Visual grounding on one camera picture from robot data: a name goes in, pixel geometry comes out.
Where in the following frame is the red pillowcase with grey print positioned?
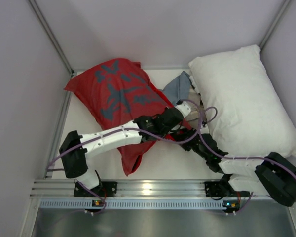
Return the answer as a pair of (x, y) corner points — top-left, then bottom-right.
(63, 58), (193, 176)

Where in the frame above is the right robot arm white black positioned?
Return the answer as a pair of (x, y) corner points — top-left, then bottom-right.
(172, 129), (296, 207)

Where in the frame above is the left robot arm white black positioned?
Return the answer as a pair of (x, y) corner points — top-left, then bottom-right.
(59, 104), (191, 192)

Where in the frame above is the beige grey pillowcase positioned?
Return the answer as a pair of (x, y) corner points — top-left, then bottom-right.
(185, 86), (204, 128)

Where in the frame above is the blue grey pillowcase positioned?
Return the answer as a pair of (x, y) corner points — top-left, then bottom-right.
(161, 71), (191, 106)

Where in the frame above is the white bare pillow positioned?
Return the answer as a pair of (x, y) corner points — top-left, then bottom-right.
(189, 45), (296, 157)

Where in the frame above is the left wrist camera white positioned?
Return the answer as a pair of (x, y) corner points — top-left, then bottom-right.
(175, 100), (192, 119)

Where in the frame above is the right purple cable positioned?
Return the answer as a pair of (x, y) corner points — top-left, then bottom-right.
(197, 106), (296, 213)

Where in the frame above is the purple cable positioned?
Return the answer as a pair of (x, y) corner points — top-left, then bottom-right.
(46, 98), (208, 215)
(197, 106), (296, 213)

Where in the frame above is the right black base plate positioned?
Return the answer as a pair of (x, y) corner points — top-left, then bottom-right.
(204, 181), (250, 198)

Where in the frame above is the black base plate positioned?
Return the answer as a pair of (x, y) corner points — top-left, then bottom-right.
(74, 181), (117, 198)
(204, 181), (250, 198)

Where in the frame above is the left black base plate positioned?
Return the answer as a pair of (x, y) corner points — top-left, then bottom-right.
(74, 181), (117, 198)

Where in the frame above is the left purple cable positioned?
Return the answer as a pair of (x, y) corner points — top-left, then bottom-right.
(46, 98), (208, 215)

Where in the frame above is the aluminium mounting rail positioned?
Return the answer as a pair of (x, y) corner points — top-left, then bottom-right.
(31, 179), (296, 198)

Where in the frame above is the white slotted cable duct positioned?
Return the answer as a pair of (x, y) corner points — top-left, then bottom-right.
(39, 199), (240, 210)

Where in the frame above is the right aluminium corner post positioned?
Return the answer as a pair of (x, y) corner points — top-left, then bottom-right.
(259, 0), (293, 51)

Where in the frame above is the aluminium corner post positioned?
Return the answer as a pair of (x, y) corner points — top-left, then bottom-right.
(27, 0), (74, 76)
(259, 0), (293, 51)

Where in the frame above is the left aluminium corner post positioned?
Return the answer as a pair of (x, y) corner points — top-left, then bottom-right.
(27, 0), (74, 76)

